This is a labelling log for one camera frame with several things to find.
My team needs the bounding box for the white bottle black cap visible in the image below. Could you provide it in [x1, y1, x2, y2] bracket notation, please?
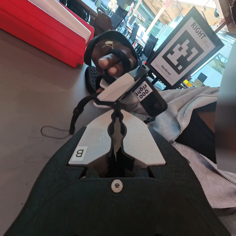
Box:
[29, 0, 91, 40]

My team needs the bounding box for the framed tag sign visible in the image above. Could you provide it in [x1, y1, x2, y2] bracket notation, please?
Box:
[146, 6, 225, 89]

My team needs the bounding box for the grey desk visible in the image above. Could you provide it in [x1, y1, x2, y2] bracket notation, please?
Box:
[0, 29, 115, 236]

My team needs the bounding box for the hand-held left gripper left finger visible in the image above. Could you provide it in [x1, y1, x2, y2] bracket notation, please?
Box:
[68, 109, 118, 169]

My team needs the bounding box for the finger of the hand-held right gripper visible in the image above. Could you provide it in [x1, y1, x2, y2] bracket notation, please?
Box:
[93, 101, 119, 109]
[96, 72, 134, 102]

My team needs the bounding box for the black wrist strap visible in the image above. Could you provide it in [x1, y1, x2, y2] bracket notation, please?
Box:
[41, 92, 122, 139]

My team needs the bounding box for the person's right hand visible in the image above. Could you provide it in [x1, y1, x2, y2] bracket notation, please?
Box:
[91, 40, 137, 78]

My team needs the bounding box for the red bin with bottle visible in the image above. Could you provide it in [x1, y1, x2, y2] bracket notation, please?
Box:
[0, 0, 94, 68]

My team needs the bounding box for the black shirt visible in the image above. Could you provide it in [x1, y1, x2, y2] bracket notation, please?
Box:
[175, 101, 217, 163]

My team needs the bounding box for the brown backpack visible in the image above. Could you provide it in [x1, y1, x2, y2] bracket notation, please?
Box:
[95, 7, 114, 36]

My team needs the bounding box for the black wheel-shaped object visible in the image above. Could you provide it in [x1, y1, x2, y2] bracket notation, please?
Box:
[85, 66, 103, 96]

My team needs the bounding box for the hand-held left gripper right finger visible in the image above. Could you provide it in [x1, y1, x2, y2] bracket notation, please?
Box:
[118, 109, 166, 172]

